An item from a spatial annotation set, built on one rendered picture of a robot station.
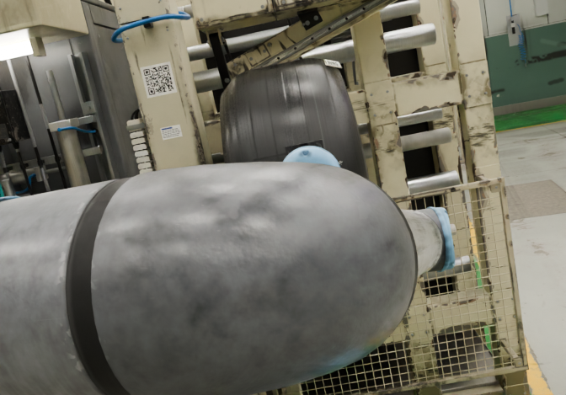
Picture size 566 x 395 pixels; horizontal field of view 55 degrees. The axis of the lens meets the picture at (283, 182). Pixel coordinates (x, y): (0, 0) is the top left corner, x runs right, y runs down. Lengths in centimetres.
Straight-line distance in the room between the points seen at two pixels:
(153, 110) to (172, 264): 118
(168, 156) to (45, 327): 116
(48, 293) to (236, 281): 8
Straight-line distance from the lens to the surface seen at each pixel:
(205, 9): 164
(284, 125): 119
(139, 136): 142
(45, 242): 27
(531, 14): 1091
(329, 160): 78
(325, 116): 119
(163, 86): 138
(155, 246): 23
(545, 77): 1090
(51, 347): 26
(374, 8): 178
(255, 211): 24
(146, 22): 137
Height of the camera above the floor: 146
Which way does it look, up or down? 11 degrees down
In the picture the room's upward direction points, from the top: 12 degrees counter-clockwise
